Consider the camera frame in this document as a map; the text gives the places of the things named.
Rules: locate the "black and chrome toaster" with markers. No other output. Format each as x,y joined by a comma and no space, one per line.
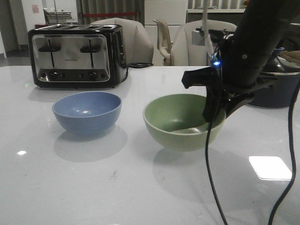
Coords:
77,56

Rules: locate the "metal cart in background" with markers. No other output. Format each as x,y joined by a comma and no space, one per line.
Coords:
53,16

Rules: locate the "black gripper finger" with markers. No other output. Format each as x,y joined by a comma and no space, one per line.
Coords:
237,102
211,109

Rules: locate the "white cabinet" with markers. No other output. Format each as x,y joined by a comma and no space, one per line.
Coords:
173,12

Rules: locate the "right beige upholstered chair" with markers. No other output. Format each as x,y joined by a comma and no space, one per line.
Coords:
184,53

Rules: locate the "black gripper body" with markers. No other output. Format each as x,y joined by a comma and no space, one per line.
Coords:
228,81

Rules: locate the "beige upholstered chair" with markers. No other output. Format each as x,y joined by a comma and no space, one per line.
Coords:
184,53
138,45

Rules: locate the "green bowl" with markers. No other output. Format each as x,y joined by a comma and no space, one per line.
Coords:
176,121

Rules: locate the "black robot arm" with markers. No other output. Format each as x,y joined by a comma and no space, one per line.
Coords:
236,63

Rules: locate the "cream office chair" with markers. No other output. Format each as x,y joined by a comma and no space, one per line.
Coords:
164,44

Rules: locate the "left beige upholstered chair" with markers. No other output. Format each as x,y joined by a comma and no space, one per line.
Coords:
138,45

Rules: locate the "grey counter unit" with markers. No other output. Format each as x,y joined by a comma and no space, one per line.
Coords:
290,40

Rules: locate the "brown cloth at right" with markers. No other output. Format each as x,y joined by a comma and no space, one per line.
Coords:
292,56

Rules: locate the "glass lid with blue knob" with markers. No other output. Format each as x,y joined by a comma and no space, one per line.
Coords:
279,66

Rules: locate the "blue bowl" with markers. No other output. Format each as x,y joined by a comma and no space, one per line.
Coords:
87,113

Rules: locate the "dark blue cooking pot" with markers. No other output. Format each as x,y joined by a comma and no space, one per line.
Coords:
279,95

